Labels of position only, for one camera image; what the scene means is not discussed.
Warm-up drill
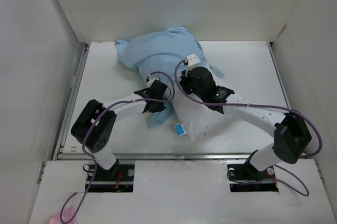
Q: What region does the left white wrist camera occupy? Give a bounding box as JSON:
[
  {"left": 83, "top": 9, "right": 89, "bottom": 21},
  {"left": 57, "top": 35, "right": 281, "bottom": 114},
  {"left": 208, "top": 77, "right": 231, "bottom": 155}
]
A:
[{"left": 146, "top": 76, "right": 160, "bottom": 87}]

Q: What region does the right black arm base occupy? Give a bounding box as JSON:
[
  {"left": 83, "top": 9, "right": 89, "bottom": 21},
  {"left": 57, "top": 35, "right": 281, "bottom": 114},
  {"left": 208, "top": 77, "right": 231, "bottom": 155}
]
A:
[{"left": 226, "top": 162, "right": 279, "bottom": 192}]

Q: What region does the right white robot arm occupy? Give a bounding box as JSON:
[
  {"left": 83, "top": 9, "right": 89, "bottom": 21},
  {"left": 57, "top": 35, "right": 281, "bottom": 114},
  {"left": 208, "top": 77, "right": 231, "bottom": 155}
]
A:
[{"left": 179, "top": 66, "right": 312, "bottom": 179}]

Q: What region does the aluminium front rail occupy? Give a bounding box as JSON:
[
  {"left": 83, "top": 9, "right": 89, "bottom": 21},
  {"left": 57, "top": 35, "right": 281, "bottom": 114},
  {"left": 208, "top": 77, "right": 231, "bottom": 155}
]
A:
[{"left": 56, "top": 151, "right": 308, "bottom": 161}]

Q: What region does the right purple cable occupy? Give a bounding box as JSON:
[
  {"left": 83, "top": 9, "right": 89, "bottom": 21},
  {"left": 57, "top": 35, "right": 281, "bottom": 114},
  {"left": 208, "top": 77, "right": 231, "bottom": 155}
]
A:
[{"left": 175, "top": 59, "right": 324, "bottom": 204}]

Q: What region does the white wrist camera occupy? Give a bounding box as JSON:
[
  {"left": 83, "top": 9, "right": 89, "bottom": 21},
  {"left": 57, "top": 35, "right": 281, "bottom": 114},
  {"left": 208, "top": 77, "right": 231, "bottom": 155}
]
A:
[
  {"left": 181, "top": 54, "right": 201, "bottom": 77},
  {"left": 146, "top": 76, "right": 160, "bottom": 87}
]

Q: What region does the blue pillow tag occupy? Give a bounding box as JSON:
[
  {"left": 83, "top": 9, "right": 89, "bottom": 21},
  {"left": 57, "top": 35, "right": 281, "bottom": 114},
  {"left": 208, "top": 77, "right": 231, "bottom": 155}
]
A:
[{"left": 174, "top": 123, "right": 186, "bottom": 136}]

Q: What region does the light blue pillowcase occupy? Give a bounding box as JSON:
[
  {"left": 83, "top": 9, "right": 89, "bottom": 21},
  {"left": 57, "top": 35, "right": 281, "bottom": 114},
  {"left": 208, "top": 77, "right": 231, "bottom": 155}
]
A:
[{"left": 115, "top": 27, "right": 224, "bottom": 128}]

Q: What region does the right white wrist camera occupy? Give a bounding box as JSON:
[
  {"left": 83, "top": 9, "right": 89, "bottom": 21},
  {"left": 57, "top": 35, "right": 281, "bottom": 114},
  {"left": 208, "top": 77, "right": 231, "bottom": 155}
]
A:
[{"left": 181, "top": 54, "right": 201, "bottom": 77}]

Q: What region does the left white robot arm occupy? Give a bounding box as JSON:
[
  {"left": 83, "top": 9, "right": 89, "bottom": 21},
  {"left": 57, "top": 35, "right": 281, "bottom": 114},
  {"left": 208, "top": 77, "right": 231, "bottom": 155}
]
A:
[{"left": 71, "top": 79, "right": 169, "bottom": 180}]

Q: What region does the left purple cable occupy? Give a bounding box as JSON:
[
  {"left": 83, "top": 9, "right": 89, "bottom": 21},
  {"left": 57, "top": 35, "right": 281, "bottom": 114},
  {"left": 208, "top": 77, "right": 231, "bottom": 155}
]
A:
[{"left": 60, "top": 72, "right": 177, "bottom": 223}]

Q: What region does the pink plastic bag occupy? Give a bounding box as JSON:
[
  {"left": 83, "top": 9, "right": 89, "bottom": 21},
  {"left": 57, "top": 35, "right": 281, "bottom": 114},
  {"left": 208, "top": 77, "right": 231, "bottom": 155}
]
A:
[{"left": 48, "top": 207, "right": 77, "bottom": 224}]

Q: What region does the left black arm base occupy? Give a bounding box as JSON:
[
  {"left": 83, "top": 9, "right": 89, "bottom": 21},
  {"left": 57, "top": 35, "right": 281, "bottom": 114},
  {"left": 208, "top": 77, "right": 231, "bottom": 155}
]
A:
[{"left": 82, "top": 162, "right": 135, "bottom": 193}]

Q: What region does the white pillow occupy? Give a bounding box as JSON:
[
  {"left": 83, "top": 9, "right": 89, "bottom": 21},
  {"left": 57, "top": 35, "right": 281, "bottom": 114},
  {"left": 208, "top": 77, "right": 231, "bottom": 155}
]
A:
[{"left": 172, "top": 83, "right": 242, "bottom": 142}]

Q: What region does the purple cable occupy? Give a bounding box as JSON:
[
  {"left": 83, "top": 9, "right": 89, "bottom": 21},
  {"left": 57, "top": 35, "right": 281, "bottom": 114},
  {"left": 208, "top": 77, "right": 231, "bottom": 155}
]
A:
[
  {"left": 175, "top": 59, "right": 324, "bottom": 204},
  {"left": 60, "top": 72, "right": 177, "bottom": 223}
]

